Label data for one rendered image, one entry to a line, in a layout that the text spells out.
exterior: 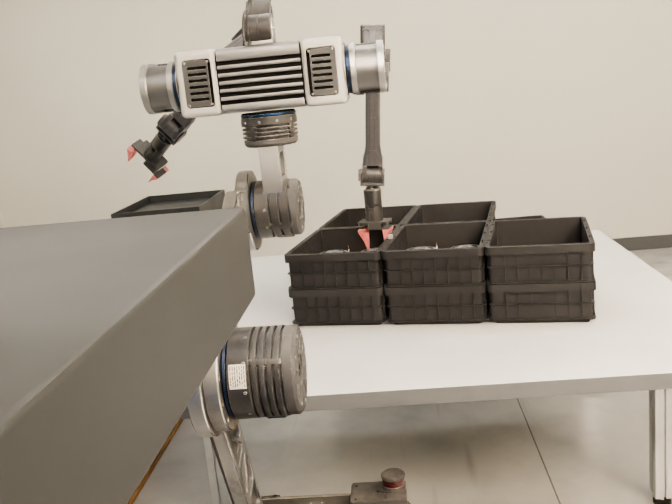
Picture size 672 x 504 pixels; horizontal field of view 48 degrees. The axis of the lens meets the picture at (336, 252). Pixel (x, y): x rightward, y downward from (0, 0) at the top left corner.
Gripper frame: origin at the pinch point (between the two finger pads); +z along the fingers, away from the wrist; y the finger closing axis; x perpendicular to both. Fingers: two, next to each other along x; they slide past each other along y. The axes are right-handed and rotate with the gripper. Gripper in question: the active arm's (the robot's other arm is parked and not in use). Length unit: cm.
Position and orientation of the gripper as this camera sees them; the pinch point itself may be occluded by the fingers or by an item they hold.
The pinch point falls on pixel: (377, 246)
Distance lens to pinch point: 255.9
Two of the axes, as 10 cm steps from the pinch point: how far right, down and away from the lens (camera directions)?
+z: 1.0, 9.7, 2.2
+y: -9.4, 0.2, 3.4
